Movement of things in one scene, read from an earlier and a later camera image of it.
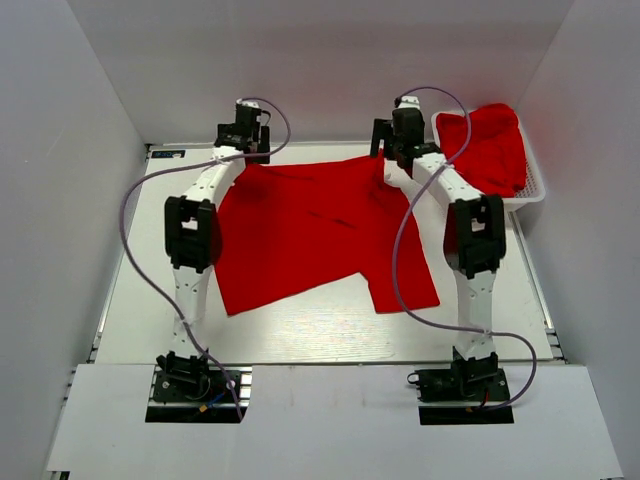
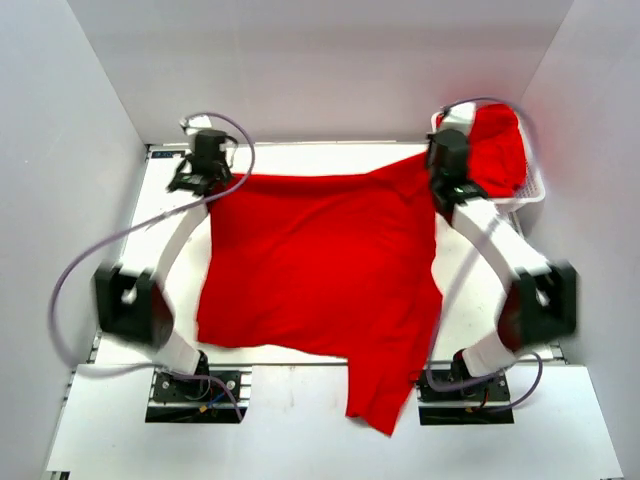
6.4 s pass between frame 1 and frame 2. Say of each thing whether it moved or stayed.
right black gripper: moved
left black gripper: moved
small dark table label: stayed
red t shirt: moved
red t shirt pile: stayed
